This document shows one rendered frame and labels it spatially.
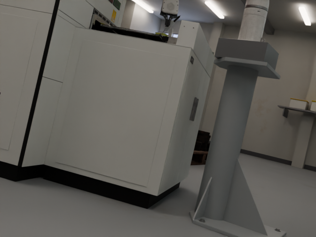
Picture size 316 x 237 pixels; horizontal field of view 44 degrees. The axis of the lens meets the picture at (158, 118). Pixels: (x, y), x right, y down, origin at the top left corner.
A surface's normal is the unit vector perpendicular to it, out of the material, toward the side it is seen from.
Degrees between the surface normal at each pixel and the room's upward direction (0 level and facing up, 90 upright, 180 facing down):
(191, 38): 90
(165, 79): 90
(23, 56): 90
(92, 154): 90
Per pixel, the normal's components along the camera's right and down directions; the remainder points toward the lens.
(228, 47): -0.47, -0.11
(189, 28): -0.22, -0.05
